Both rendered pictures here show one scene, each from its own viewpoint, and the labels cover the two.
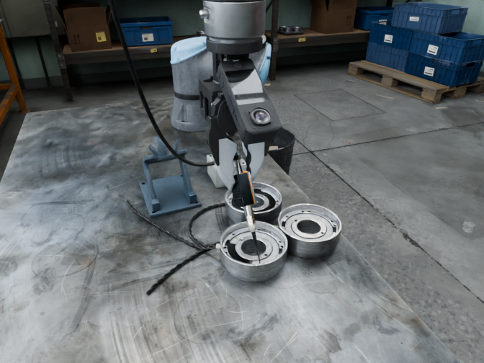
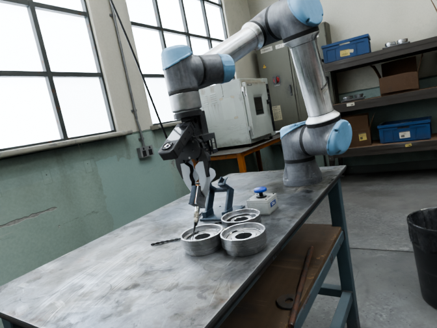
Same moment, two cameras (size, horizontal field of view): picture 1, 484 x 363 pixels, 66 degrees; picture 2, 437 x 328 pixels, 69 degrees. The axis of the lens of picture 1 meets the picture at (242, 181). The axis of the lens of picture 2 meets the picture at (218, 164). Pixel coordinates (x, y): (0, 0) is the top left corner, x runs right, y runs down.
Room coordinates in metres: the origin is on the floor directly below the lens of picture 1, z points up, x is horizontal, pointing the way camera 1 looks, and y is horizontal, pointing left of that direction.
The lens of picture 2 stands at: (0.06, -0.66, 1.10)
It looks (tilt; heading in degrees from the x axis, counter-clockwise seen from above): 8 degrees down; 54
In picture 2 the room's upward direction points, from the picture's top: 11 degrees counter-clockwise
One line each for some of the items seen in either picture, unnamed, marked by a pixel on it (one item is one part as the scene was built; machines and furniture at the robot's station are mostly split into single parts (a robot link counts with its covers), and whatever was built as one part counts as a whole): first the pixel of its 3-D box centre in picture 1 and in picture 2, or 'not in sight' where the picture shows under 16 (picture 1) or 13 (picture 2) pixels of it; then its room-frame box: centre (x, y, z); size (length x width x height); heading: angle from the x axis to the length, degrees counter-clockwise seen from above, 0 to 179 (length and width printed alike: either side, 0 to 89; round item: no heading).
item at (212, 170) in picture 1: (226, 166); (263, 202); (0.71, 0.03, 0.82); 0.08 x 0.07 x 0.05; 20
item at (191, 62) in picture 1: (195, 64); (298, 139); (1.03, 0.13, 0.97); 0.13 x 0.12 x 0.14; 89
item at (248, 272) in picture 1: (253, 251); (203, 239); (0.45, -0.02, 0.82); 0.10 x 0.10 x 0.04
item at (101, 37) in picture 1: (87, 26); (355, 130); (3.84, 1.48, 0.64); 0.49 x 0.40 x 0.37; 115
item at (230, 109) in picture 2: not in sight; (239, 114); (2.32, 1.87, 1.10); 0.62 x 0.61 x 0.65; 20
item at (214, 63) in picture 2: not in sight; (209, 71); (0.59, 0.03, 1.23); 0.11 x 0.11 x 0.08; 89
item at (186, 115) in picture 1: (196, 105); (301, 168); (1.03, 0.13, 0.85); 0.15 x 0.15 x 0.10
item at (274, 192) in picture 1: (253, 205); (241, 222); (0.57, -0.02, 0.82); 0.10 x 0.10 x 0.04
